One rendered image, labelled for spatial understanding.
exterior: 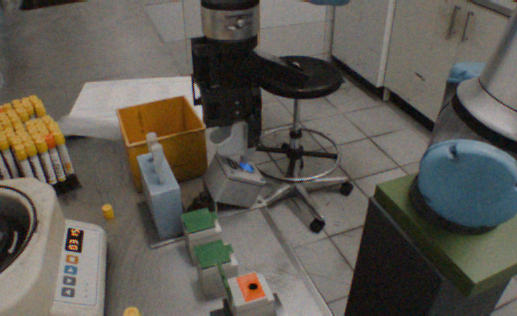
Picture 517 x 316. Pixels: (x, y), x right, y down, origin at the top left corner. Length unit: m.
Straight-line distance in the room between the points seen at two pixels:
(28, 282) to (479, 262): 0.57
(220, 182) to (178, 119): 0.23
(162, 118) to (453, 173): 0.56
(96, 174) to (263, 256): 0.36
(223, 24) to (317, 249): 1.42
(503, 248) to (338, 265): 1.18
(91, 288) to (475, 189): 0.47
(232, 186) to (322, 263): 1.18
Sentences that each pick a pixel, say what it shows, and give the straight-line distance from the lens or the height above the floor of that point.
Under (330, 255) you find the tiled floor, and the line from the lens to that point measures 1.84.
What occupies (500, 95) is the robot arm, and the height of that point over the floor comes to 1.17.
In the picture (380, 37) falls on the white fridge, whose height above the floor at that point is 0.43.
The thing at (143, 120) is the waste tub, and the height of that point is 0.94.
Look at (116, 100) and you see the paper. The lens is 1.05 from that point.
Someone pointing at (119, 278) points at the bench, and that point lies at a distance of 0.64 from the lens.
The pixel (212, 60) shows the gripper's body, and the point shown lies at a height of 1.13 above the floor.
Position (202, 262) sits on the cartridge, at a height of 0.94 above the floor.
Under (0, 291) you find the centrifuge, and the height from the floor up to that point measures 0.99.
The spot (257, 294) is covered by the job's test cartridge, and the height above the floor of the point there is 0.95.
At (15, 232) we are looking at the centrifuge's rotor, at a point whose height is 0.97.
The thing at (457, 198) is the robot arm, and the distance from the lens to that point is 0.50.
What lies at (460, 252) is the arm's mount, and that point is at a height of 0.91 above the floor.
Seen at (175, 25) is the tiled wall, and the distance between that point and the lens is 2.89.
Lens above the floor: 1.36
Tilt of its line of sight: 36 degrees down
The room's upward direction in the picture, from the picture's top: straight up
